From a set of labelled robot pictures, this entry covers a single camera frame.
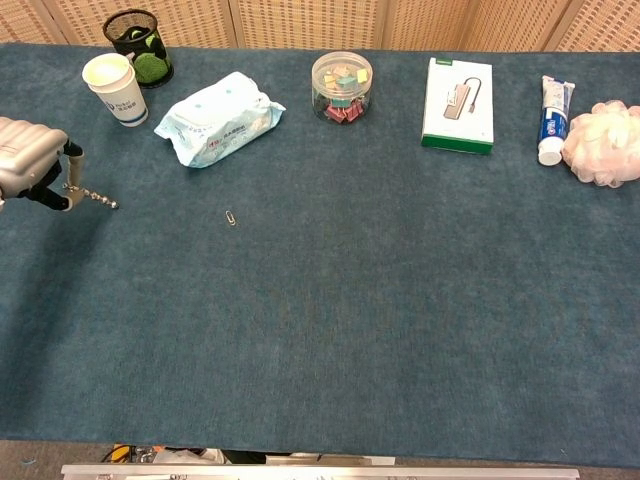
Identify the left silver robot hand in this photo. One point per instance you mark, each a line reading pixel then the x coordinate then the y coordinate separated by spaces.
pixel 25 155

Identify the metal bead chain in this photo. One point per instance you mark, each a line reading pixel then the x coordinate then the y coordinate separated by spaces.
pixel 102 198

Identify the wet wipes pack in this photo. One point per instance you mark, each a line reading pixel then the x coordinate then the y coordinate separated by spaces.
pixel 220 120

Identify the small metal paper clip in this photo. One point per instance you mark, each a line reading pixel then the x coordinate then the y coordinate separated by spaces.
pixel 230 218

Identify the white paper cup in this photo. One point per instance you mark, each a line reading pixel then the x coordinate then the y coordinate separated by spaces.
pixel 120 95

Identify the black mesh pen holder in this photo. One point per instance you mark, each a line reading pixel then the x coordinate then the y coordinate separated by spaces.
pixel 114 37

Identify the green sponge scrubber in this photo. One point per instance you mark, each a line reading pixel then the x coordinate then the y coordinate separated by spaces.
pixel 147 67

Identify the bamboo folding screen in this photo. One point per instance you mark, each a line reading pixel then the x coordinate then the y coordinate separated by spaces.
pixel 310 20

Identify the clear jar of binder clips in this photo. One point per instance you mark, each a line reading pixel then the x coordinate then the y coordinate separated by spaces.
pixel 342 100

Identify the teal felt table cloth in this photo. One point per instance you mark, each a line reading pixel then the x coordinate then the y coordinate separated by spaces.
pixel 320 300

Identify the white USB hub box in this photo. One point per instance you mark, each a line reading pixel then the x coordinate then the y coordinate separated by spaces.
pixel 457 110

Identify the white blue toothpaste tube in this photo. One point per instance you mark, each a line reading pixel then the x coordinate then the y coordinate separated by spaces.
pixel 552 125

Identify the pink bath loofah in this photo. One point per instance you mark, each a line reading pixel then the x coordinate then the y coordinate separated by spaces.
pixel 600 145

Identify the aluminium rail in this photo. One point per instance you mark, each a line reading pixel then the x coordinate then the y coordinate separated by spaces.
pixel 320 472

